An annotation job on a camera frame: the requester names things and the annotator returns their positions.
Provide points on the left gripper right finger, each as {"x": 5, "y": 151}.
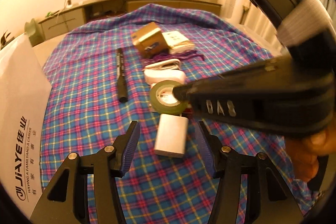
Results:
{"x": 269, "y": 199}

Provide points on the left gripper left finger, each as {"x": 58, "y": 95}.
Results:
{"x": 65, "y": 199}

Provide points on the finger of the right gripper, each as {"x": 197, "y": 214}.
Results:
{"x": 252, "y": 94}

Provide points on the white pink stapler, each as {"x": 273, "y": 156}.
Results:
{"x": 164, "y": 70}

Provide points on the green tape roll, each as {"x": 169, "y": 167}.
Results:
{"x": 163, "y": 101}

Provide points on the white power adapter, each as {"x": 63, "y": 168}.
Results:
{"x": 171, "y": 136}

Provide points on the black marker pen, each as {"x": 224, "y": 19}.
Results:
{"x": 121, "y": 80}

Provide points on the right hand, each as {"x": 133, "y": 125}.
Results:
{"x": 304, "y": 152}

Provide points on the white tissue pack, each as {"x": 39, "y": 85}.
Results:
{"x": 177, "y": 42}

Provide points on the gold cube box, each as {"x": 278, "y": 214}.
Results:
{"x": 149, "y": 41}

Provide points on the white cardboard storage box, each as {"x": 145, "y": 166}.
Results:
{"x": 25, "y": 92}

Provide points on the plaid blue pink cloth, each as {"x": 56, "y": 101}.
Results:
{"x": 100, "y": 83}

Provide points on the white planter with plant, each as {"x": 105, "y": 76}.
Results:
{"x": 6, "y": 38}

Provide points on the green plastic chair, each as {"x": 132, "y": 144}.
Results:
{"x": 33, "y": 32}

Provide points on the long tv cabinet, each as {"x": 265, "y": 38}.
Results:
{"x": 70, "y": 18}

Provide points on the white charger with cable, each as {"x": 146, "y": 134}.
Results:
{"x": 68, "y": 4}

